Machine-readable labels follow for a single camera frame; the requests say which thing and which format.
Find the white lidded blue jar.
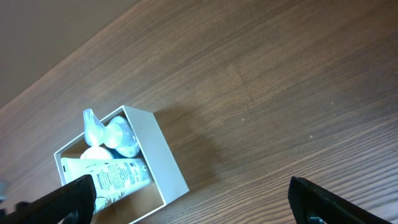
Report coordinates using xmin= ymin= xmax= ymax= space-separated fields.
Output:
xmin=80 ymin=146 xmax=114 ymax=159

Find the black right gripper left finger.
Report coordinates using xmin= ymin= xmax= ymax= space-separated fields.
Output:
xmin=1 ymin=174 xmax=96 ymax=224

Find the open beige cardboard box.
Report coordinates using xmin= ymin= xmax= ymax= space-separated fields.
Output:
xmin=54 ymin=106 xmax=189 ymax=223

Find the white squeeze tube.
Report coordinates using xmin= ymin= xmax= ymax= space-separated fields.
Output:
xmin=61 ymin=157 xmax=153 ymax=213

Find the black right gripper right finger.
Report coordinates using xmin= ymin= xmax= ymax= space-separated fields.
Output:
xmin=288 ymin=176 xmax=390 ymax=224

